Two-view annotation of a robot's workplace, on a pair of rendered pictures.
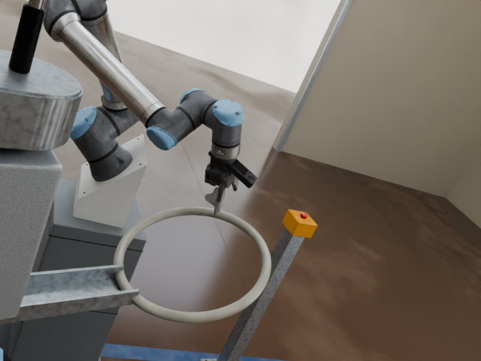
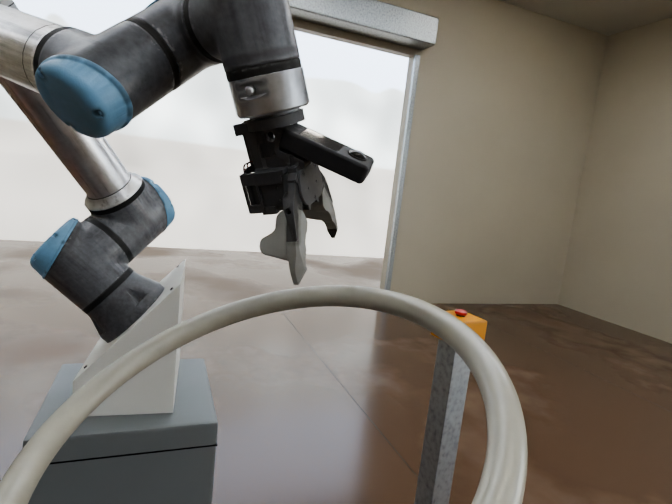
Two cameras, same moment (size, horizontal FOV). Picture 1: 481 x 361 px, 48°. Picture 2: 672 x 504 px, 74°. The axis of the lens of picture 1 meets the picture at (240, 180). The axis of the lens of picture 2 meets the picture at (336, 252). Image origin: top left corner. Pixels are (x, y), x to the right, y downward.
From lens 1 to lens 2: 1.25 m
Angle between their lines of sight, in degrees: 14
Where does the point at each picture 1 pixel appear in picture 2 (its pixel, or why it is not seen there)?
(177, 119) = (113, 34)
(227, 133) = (254, 18)
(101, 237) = (130, 440)
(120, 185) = (144, 335)
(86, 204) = not seen: hidden behind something
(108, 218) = (140, 401)
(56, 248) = (44, 489)
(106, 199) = not seen: hidden behind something
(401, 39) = (464, 168)
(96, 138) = (81, 263)
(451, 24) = (502, 143)
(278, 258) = (444, 392)
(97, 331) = not seen: outside the picture
